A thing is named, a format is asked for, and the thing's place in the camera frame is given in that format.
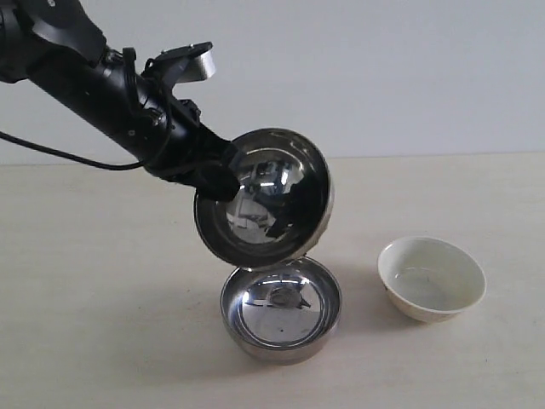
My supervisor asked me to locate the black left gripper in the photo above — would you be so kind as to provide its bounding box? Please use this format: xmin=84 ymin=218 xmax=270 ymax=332
xmin=127 ymin=97 xmax=241 ymax=202

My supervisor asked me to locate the dimpled stainless steel bowl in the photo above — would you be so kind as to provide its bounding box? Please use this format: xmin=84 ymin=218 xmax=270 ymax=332
xmin=193 ymin=128 xmax=335 ymax=269

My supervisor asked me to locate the plain stainless steel bowl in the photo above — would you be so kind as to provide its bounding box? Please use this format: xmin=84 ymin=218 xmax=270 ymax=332
xmin=220 ymin=256 xmax=343 ymax=366

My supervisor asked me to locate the cream ceramic bowl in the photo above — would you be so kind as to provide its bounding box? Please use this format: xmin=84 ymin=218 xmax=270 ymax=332
xmin=376 ymin=236 xmax=487 ymax=324

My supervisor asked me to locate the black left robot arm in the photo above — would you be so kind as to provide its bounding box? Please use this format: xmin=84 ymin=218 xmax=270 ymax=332
xmin=1 ymin=1 xmax=240 ymax=202

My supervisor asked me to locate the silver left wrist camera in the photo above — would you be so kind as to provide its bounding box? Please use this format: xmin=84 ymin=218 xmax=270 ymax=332
xmin=141 ymin=42 xmax=216 ymax=87

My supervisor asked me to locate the black left camera cable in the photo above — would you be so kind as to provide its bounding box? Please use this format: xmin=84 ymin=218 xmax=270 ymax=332
xmin=0 ymin=130 xmax=148 ymax=172

